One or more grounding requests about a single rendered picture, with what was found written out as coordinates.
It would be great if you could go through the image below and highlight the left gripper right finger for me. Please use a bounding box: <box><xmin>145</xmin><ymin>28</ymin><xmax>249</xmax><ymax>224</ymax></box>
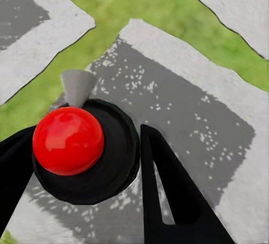
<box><xmin>139</xmin><ymin>124</ymin><xmax>235</xmax><ymax>244</ymax></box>

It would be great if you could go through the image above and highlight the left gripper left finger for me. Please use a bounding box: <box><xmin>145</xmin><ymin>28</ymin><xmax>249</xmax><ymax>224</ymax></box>
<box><xmin>0</xmin><ymin>126</ymin><xmax>36</xmax><ymax>237</ymax></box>

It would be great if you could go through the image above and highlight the insectifuge atomizer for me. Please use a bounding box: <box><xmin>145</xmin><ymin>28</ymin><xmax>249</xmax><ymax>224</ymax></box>
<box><xmin>31</xmin><ymin>69</ymin><xmax>141</xmax><ymax>205</ymax></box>

